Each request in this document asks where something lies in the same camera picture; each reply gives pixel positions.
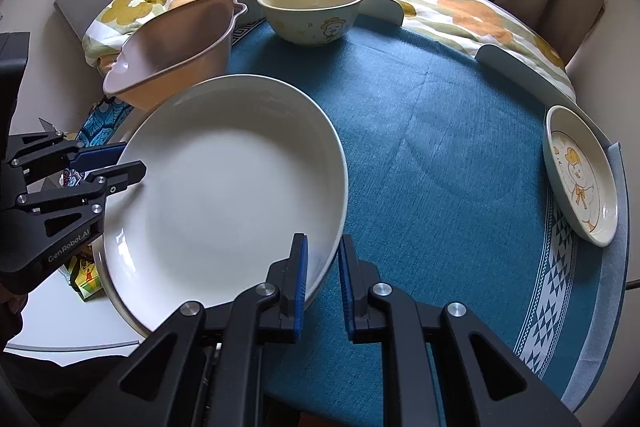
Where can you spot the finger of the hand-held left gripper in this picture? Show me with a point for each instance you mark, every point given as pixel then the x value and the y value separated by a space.
pixel 125 172
pixel 100 153

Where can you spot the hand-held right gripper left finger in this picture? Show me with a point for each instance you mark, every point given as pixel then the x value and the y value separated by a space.
pixel 300 279

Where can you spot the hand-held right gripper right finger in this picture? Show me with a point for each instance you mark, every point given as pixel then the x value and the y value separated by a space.
pixel 345 287

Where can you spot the large white plate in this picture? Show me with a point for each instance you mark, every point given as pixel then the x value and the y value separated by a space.
pixel 225 187

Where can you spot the cream bowl with duck print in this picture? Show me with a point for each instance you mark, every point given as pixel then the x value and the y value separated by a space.
pixel 310 27

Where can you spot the blue patterned cloth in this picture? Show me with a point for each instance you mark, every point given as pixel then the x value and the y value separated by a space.
pixel 102 122

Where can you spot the small grey metal object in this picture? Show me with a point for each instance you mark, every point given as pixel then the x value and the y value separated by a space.
pixel 50 127

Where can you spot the green yellow snack packet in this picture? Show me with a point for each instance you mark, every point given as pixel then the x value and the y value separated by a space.
pixel 85 279

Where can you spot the person's dark clothing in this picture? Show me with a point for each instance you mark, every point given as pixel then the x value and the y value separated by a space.
pixel 50 387

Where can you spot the teal patterned tablecloth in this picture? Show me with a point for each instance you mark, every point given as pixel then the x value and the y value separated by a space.
pixel 440 147

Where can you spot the small duck print plate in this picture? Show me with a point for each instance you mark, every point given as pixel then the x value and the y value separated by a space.
pixel 575 177

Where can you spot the floral striped blanket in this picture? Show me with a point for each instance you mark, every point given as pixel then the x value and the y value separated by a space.
pixel 450 7

